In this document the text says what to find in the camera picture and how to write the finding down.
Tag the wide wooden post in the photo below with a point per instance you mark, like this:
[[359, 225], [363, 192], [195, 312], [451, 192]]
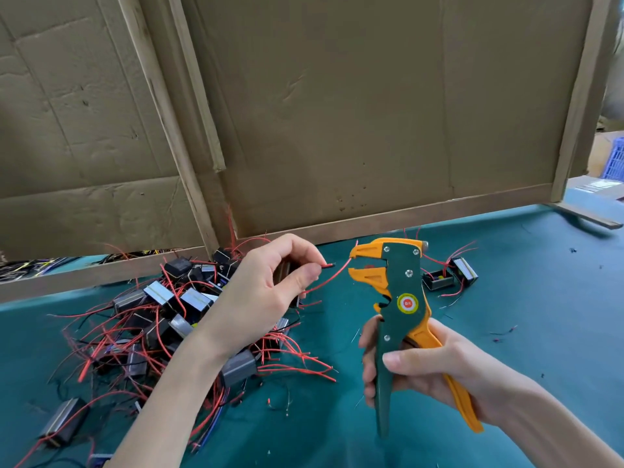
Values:
[[166, 122]]

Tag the person's left hand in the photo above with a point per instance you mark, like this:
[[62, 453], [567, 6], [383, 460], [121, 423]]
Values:
[[253, 297]]

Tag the short wooden bottom rail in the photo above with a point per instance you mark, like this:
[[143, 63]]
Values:
[[97, 276]]

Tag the flat grey board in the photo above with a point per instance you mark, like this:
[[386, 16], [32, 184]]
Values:
[[593, 201]]

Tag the long wooden bottom rail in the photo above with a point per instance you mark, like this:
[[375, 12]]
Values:
[[409, 214]]

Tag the blue plastic crate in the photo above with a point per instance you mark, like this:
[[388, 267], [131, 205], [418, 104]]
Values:
[[614, 159]]

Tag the person's right hand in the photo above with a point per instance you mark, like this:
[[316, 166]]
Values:
[[458, 375]]

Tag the person's right forearm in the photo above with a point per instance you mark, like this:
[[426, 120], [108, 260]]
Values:
[[556, 429]]

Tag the smooth brown cardboard panel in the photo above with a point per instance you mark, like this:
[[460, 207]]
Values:
[[400, 102]]

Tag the thin wooden strip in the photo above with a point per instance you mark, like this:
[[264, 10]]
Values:
[[198, 92]]

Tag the creased brown cardboard panel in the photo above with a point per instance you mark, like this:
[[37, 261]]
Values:
[[68, 112]]

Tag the brown cardboard box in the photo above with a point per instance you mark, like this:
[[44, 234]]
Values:
[[594, 156]]

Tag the person's left forearm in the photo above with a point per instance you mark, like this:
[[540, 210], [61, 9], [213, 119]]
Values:
[[166, 409]]

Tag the wooden corner post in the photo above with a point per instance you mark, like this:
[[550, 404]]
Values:
[[585, 92]]

